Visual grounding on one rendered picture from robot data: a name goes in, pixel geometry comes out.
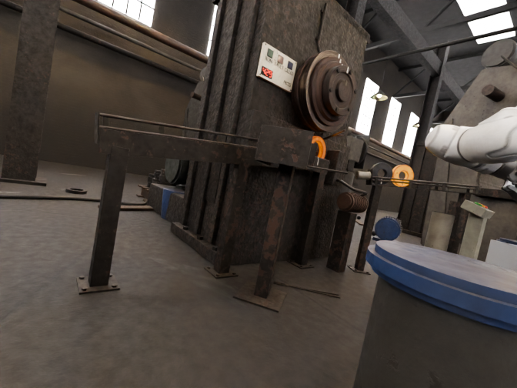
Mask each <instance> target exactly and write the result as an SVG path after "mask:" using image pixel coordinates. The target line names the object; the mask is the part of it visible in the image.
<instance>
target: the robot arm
mask: <svg viewBox="0 0 517 388"><path fill-rule="evenodd" d="M425 147H426V148H427V150H429V151H430V152H431V153H432V154H433V155H435V156H437V157H438V158H440V159H442V160H444V161H446V162H450V163H451V164H454V165H457V166H464V167H467V168H469V169H472V170H474V171H476V172H479V173H481V174H484V175H487V174H489V175H491V176H494V177H496V178H500V179H503V180H504V181H505V185H504V186H501V190H503V191H505V192H507V193H508V194H509V195H510V196H511V197H512V198H513V199H514V200H515V201H516V202H517V107H515V108H513V107H510V108H504V109H502V110H500V111H499V112H497V113H496V114H494V115H493V116H491V117H489V118H488V119H486V120H484V121H483V122H480V123H479V125H477V126H476V127H465V126H460V127H458V126H456V125H437V126H436V127H435V128H434V129H433V130H432V131H431V132H430V133H429V134H428V136H427V138H426V140H425Z"/></svg>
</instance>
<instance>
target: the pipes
mask: <svg viewBox="0 0 517 388"><path fill-rule="evenodd" d="M72 1H74V2H77V3H79V4H81V5H84V6H85V7H87V8H90V9H92V10H94V11H96V12H98V13H100V14H102V15H104V16H106V17H109V18H111V19H113V20H115V21H117V22H119V23H121V24H123V25H126V26H128V27H129V28H132V29H134V30H136V31H137V32H141V33H142V34H144V35H147V36H148V37H150V38H153V39H155V40H157V41H159V42H161V43H163V44H165V45H167V46H170V47H172V48H174V49H176V50H178V51H180V52H182V53H185V54H186V55H189V56H191V57H193V58H194V59H197V60H199V61H201V62H204V63H205V64H207V62H208V56H207V55H204V54H202V53H201V52H198V51H196V50H194V49H193V48H190V47H188V46H187V45H184V44H182V43H181V42H178V41H176V40H174V39H173V38H170V37H168V36H166V35H163V34H162V33H160V32H157V31H156V30H154V29H152V28H149V27H148V26H146V25H143V24H142V23H140V22H137V21H136V20H134V19H132V18H129V17H128V16H126V15H123V14H122V13H120V12H117V11H116V10H114V9H112V8H109V7H108V6H106V5H103V4H102V3H100V2H97V1H96V0H72ZM0 5H3V6H5V7H6V8H10V9H12V10H14V11H17V12H20V13H22V9H23V7H22V6H20V5H17V4H15V3H13V2H10V1H8V0H0ZM59 10H60V11H62V12H65V13H67V14H69V15H72V16H74V17H76V18H79V19H81V20H82V21H85V22H87V23H89V24H92V25H94V26H97V27H99V28H101V29H104V30H106V31H107V32H111V33H112V34H114V35H117V36H119V37H121V38H124V39H126V40H128V41H130V42H133V43H135V44H136V45H140V46H141V47H143V48H146V49H148V50H150V51H153V52H155V53H157V54H160V55H162V56H164V57H166V58H168V59H171V60H173V61H175V62H177V63H180V64H182V65H184V66H187V67H189V68H190V69H194V70H195V71H197V72H201V69H199V68H196V67H195V66H193V65H190V64H188V63H186V62H183V61H181V60H179V59H177V58H175V57H172V56H170V55H168V54H166V53H164V52H161V51H159V50H158V49H155V48H153V47H151V46H149V45H146V44H144V43H142V42H139V41H137V40H135V39H133V38H130V37H128V36H127V35H123V34H122V33H120V32H117V31H115V30H113V29H111V28H109V27H106V26H104V25H102V24H100V23H97V22H95V21H93V20H91V19H89V18H86V17H85V16H83V15H80V14H78V13H76V12H73V11H71V10H69V9H67V8H64V7H62V6H60V9H59ZM57 28H59V29H61V30H63V31H66V32H68V33H71V34H73V35H76V36H78V37H80V38H83V39H86V40H88V41H90V42H93V43H95V44H97V45H100V46H103V47H105V48H107V49H110V50H112V51H114V52H117V53H120V54H122V55H125V56H128V57H129V58H131V59H134V60H137V61H139V62H142V63H145V64H146V65H150V66H151V67H154V68H156V69H159V70H162V71H163V72H167V73H169V74H171V75H174V76H176V77H179V78H180V79H184V80H186V81H188V82H191V83H193V84H196V85H197V84H198V82H200V81H199V80H196V79H193V78H191V77H189V76H187V75H184V74H182V73H180V72H177V71H175V70H172V69H170V68H167V67H165V66H163V65H160V64H158V63H156V62H153V61H151V60H148V59H146V58H143V57H141V56H139V55H136V54H134V53H132V52H129V51H127V50H124V49H123V48H119V47H118V46H116V45H113V44H110V43H108V42H105V41H103V40H101V39H99V38H96V37H94V36H92V35H89V34H87V33H84V32H81V31H79V30H78V29H75V28H73V27H70V26H68V25H65V24H63V23H61V22H58V25H57ZM514 31H517V26H513V27H510V28H504V29H500V30H497V31H494V32H487V33H484V34H481V35H475V36H471V37H468V38H462V39H459V40H455V41H451V42H446V43H442V44H438V45H433V46H429V47H426V48H420V49H416V50H413V51H410V52H403V53H400V54H397V55H390V56H387V57H384V58H380V59H374V60H371V61H367V62H363V63H362V65H369V64H372V63H376V62H383V61H386V60H389V59H396V58H400V57H403V56H407V55H413V54H417V53H420V52H427V51H430V50H434V49H440V48H444V47H447V46H450V45H457V44H461V43H464V42H470V41H474V40H478V39H481V38H488V37H491V36H495V35H501V34H505V33H508V32H514ZM349 128H351V127H349ZM351 129H352V134H355V135H364V134H363V133H361V132H359V131H357V130H355V129H353V128H351ZM369 141H370V142H372V143H374V144H376V145H377V146H380V147H382V148H383V149H387V150H389V151H390V152H393V153H395V154H396V155H398V156H401V157H403V158H405V159H407V160H409V161H410V160H411V157H409V156H407V155H405V154H403V153H401V152H399V151H397V150H395V149H393V148H391V147H389V146H387V145H385V144H383V143H381V142H379V141H377V140H375V139H373V138H371V137H370V140H369ZM369 148H370V149H374V150H375V151H377V152H380V153H382V154H384V155H387V156H389V157H391V158H393V159H396V160H398V161H400V162H403V161H402V160H400V159H397V158H395V157H393V156H391V155H388V154H386V153H384V152H382V151H379V150H377V149H375V148H373V147H371V146H369ZM367 155H370V156H373V157H375V158H377V159H381V160H382V161H384V162H387V163H390V164H392V165H394V166H398V164H395V163H394V162H390V161H389V160H386V159H383V158H381V157H379V156H376V155H374V154H371V153H370V152H367ZM403 163H405V164H407V165H409V164H408V163H407V162H403Z"/></svg>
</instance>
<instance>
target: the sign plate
mask: <svg viewBox="0 0 517 388"><path fill-rule="evenodd" d="M269 49H271V50H272V51H273V56H272V58H271V57H269V56H268V50H269ZM279 56H281V57H283V58H284V59H283V63H282V64H281V63H280V62H278V60H279ZM289 62H291V63H293V66H292V70H291V69H289V68H288V64H289ZM296 65H297V62H295V61H294V60H292V59H291V58H289V57H288V56H286V55H284V54H283V53H281V52H280V51H278V50H277V49H275V48H273V47H272V46H270V45H269V44H267V43H266V42H263V43H262V50H261V54H260V59H259V63H258V71H257V75H256V76H258V77H259V78H260V79H263V80H265V81H267V82H269V83H271V84H273V85H275V86H277V87H279V88H280V89H283V90H285V91H287V92H291V91H292V84H293V80H294V76H295V69H296ZM263 68H264V69H263ZM267 69H268V70H267ZM263 70H264V71H265V72H264V71H263ZM270 71H271V72H270ZM269 72H270V73H269ZM265 73H266V74H265ZM270 74H272V77H271V75H270ZM269 76H270V77H271V78H270V77H269Z"/></svg>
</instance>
